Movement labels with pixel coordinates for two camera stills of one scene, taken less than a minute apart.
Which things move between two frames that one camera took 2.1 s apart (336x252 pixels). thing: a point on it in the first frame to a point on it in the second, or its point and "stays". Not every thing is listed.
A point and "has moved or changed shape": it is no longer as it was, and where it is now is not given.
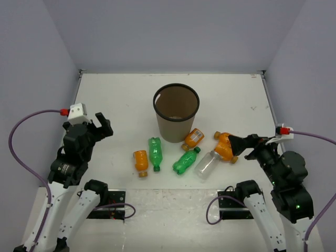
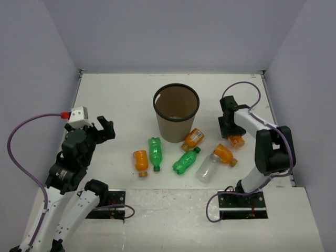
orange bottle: [223, 143] has moved or changed shape
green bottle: [186, 160] stays
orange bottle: [141, 163] stays
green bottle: [156, 153] stays
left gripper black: [103, 131] stays
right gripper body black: [265, 154] to [228, 128]
